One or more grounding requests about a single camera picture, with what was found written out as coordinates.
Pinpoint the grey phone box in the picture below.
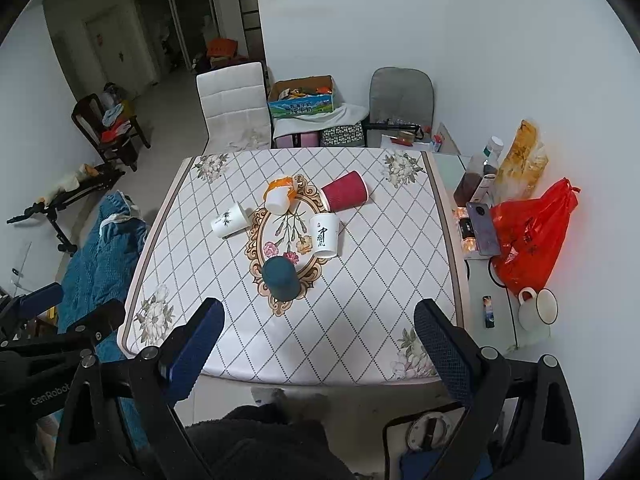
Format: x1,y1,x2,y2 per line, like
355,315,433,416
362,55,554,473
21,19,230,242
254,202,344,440
466,203,500,258

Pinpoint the white padded chair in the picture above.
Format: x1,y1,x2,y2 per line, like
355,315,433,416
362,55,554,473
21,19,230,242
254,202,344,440
196,62,272,155

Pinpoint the grey cushioned chair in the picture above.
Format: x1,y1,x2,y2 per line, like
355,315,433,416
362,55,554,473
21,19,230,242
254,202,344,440
362,67,435,148

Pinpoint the small lighter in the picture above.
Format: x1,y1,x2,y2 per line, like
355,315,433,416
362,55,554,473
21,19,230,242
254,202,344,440
483,296,496,330

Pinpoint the white cup bamboo print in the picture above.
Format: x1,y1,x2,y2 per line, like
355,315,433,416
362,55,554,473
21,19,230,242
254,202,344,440
210,203,250,238

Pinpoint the dark teal cup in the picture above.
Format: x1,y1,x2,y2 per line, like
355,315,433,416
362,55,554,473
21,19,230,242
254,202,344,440
262,256,300,301

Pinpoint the yellow snack bag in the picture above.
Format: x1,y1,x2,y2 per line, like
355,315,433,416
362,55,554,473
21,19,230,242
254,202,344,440
494,119,549,204

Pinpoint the black exercise bike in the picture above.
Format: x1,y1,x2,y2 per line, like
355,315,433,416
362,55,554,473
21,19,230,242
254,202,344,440
6,162,126,256

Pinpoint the white cup black calligraphy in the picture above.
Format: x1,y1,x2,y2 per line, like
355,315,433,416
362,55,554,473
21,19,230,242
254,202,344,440
310,212,340,259

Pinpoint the white capped bottle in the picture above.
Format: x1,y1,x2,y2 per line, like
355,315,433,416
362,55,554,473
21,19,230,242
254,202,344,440
483,136,504,176

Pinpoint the orange and white cup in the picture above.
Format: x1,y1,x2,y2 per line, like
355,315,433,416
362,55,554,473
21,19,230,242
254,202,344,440
264,176,297,216

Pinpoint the red plastic bag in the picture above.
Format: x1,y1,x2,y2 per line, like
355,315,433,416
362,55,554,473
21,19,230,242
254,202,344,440
490,178,580,296

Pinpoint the dark wooden chair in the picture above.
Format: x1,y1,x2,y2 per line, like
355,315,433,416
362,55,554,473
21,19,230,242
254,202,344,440
70,81,151,172

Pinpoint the dark sauce bottle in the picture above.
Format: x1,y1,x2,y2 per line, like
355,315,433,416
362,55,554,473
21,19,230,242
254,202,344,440
454,154,487,207

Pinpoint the white enamel mug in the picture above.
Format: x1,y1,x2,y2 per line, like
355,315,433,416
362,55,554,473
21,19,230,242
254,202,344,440
518,287,559,332

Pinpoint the cardboard box with items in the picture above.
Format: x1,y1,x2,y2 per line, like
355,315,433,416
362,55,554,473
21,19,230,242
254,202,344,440
268,75,335,119

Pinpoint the red paper cup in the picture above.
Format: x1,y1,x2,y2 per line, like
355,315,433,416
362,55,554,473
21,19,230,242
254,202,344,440
319,171,369,212

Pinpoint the floral diamond pattern tablecloth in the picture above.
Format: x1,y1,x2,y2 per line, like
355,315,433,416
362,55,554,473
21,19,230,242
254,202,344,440
117,148,459,386

